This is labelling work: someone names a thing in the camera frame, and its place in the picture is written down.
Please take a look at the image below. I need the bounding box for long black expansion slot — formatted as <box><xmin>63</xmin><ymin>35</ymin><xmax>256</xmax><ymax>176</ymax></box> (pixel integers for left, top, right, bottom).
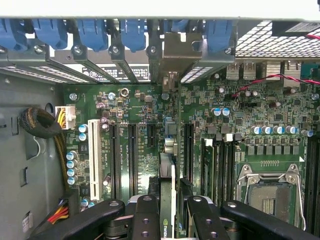
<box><xmin>184</xmin><ymin>122</ymin><xmax>195</xmax><ymax>183</ymax></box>
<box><xmin>127</xmin><ymin>123</ymin><xmax>139</xmax><ymax>198</ymax></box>
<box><xmin>109</xmin><ymin>122</ymin><xmax>121</xmax><ymax>200</ymax></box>

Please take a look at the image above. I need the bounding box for CPU socket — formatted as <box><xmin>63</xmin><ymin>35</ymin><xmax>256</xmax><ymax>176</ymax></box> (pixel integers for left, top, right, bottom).
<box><xmin>236</xmin><ymin>163</ymin><xmax>307</xmax><ymax>226</ymax></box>

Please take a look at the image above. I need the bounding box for white expansion slot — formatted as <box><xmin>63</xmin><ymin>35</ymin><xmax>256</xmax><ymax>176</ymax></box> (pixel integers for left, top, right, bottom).
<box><xmin>87</xmin><ymin>119</ymin><xmax>103</xmax><ymax>201</ymax></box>

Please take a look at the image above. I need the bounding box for short black expansion slot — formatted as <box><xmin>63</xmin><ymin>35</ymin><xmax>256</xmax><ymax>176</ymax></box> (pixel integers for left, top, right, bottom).
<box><xmin>146</xmin><ymin>123</ymin><xmax>157</xmax><ymax>148</ymax></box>

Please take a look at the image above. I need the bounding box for metal locking lever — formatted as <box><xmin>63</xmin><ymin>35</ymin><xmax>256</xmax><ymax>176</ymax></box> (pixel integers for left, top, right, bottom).
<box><xmin>284</xmin><ymin>172</ymin><xmax>308</xmax><ymax>231</ymax></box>

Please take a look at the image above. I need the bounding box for green motherboard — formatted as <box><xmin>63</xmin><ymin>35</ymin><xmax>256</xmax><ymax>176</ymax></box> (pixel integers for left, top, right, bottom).
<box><xmin>62</xmin><ymin>59</ymin><xmax>320</xmax><ymax>240</ymax></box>

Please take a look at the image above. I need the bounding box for perforated metal slot cover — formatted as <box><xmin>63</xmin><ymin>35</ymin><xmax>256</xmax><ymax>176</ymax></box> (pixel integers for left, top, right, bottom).
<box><xmin>0</xmin><ymin>46</ymin><xmax>63</xmax><ymax>84</ymax></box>
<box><xmin>24</xmin><ymin>44</ymin><xmax>98</xmax><ymax>84</ymax></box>
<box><xmin>180</xmin><ymin>47</ymin><xmax>237</xmax><ymax>84</ymax></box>

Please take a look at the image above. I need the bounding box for solid metal slot cover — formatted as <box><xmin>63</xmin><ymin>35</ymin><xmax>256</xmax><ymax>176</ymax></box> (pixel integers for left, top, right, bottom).
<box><xmin>110</xmin><ymin>44</ymin><xmax>140</xmax><ymax>84</ymax></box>
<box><xmin>71</xmin><ymin>44</ymin><xmax>121</xmax><ymax>84</ymax></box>
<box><xmin>146</xmin><ymin>44</ymin><xmax>161</xmax><ymax>84</ymax></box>

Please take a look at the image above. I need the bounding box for blue slot retention clip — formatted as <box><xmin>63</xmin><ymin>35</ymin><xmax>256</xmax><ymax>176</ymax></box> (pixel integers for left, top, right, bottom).
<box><xmin>119</xmin><ymin>19</ymin><xmax>148</xmax><ymax>53</ymax></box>
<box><xmin>31</xmin><ymin>18</ymin><xmax>69</xmax><ymax>50</ymax></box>
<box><xmin>0</xmin><ymin>18</ymin><xmax>28</xmax><ymax>52</ymax></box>
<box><xmin>162</xmin><ymin>19</ymin><xmax>189</xmax><ymax>35</ymax></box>
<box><xmin>76</xmin><ymin>18</ymin><xmax>110</xmax><ymax>53</ymax></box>
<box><xmin>204</xmin><ymin>19</ymin><xmax>234</xmax><ymax>55</ymax></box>

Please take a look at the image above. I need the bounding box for dark grey open PC case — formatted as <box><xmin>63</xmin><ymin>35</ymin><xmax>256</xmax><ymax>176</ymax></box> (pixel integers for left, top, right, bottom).
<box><xmin>0</xmin><ymin>0</ymin><xmax>320</xmax><ymax>240</ymax></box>

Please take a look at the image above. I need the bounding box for multicoloured power wire bundle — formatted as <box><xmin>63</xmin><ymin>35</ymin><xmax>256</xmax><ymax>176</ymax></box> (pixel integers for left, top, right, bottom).
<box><xmin>46</xmin><ymin>197</ymin><xmax>70</xmax><ymax>225</ymax></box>

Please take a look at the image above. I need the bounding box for black braided power cable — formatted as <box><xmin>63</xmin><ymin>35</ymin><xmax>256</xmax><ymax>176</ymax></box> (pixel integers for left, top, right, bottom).
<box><xmin>19</xmin><ymin>104</ymin><xmax>77</xmax><ymax>192</ymax></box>

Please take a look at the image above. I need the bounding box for red black twisted wire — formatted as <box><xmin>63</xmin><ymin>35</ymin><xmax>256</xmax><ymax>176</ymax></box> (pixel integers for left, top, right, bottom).
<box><xmin>231</xmin><ymin>33</ymin><xmax>320</xmax><ymax>98</ymax></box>

